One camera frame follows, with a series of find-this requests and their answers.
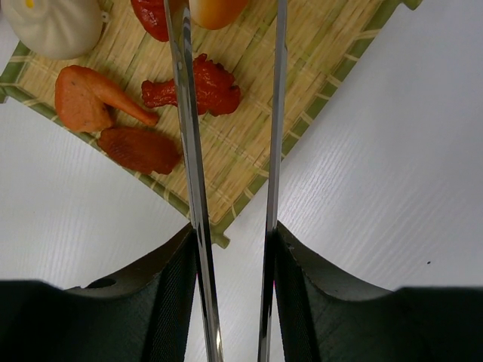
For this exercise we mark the sesame bread bun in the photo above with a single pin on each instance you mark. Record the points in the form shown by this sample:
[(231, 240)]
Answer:
[(216, 14)]

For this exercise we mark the red chicken drumstick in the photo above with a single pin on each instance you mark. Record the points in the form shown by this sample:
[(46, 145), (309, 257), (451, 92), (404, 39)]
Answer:
[(216, 91)]

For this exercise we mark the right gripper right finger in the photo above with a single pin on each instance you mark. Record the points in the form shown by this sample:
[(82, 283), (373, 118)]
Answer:
[(327, 314)]

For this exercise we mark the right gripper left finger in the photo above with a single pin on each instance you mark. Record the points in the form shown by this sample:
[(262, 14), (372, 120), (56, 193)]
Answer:
[(139, 313)]

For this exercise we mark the red meat slice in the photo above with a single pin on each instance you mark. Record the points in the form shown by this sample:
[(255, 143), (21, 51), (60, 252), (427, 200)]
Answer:
[(140, 150)]

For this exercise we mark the orange chicken wing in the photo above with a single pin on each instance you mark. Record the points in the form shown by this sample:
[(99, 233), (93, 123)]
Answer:
[(83, 96)]

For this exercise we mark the bamboo mat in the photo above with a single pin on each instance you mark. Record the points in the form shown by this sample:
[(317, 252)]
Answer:
[(325, 39)]

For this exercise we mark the white steamed bun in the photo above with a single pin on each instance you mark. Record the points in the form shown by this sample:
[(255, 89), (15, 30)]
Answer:
[(59, 30)]

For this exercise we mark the red sausage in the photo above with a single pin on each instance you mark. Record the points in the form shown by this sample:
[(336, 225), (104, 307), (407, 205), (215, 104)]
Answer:
[(151, 14)]

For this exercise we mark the metal food tongs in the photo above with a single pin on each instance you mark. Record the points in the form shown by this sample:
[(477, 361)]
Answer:
[(179, 29)]

